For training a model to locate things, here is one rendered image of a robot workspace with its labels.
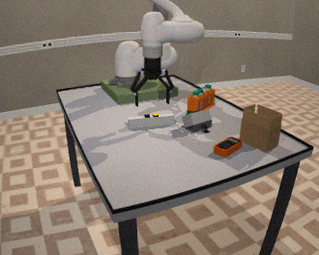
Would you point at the black table edge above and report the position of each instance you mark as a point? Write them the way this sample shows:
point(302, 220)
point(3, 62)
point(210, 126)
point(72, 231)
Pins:
point(163, 199)

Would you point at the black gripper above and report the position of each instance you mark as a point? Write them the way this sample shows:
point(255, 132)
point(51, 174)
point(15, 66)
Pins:
point(151, 71)

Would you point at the brown cardboard box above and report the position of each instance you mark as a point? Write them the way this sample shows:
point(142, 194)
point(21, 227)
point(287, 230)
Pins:
point(257, 130)

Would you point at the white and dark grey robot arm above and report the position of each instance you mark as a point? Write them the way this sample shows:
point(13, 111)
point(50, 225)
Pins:
point(156, 34)

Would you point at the orange digital multimeter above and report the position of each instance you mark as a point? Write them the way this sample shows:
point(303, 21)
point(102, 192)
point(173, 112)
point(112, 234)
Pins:
point(228, 146)

